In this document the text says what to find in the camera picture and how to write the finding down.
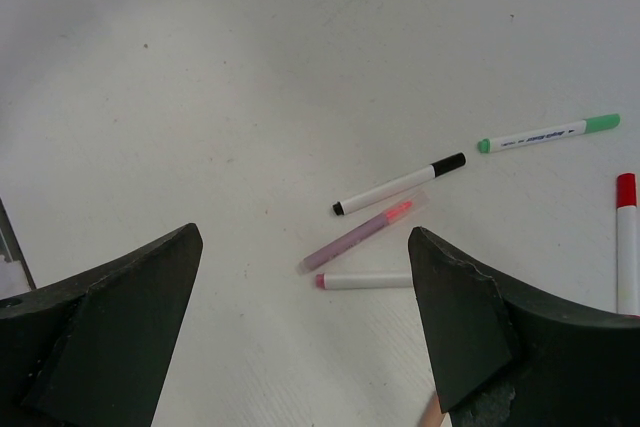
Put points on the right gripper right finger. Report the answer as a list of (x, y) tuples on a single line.
[(505, 353)]

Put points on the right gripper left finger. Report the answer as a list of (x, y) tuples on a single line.
[(94, 349)]

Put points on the pink capped marker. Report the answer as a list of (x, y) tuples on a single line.
[(363, 280)]

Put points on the black capped marker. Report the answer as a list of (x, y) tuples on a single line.
[(399, 185)]

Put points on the red capped marker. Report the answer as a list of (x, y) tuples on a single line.
[(626, 245)]

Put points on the green capped marker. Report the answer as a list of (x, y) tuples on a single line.
[(577, 128)]

